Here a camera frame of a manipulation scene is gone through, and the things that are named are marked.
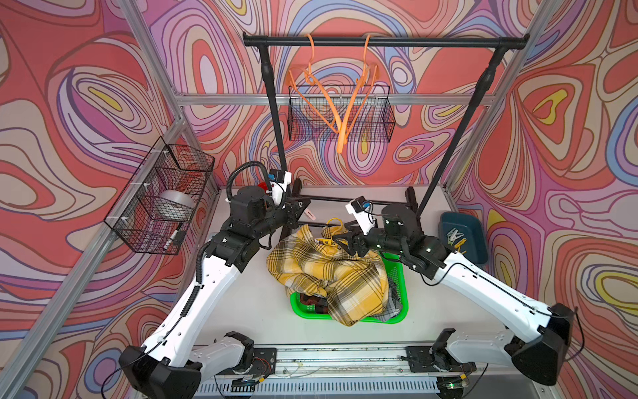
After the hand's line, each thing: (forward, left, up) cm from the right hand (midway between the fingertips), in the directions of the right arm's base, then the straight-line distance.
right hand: (340, 238), depth 70 cm
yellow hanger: (-2, +2, +1) cm, 4 cm away
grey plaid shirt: (-15, -15, -15) cm, 26 cm away
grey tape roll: (+9, +48, +7) cm, 49 cm away
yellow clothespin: (+12, -50, -26) cm, 58 cm away
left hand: (+6, +8, +10) cm, 14 cm away
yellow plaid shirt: (-11, -4, -8) cm, 14 cm away
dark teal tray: (+19, -58, -26) cm, 66 cm away
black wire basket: (+25, +55, +8) cm, 61 cm away
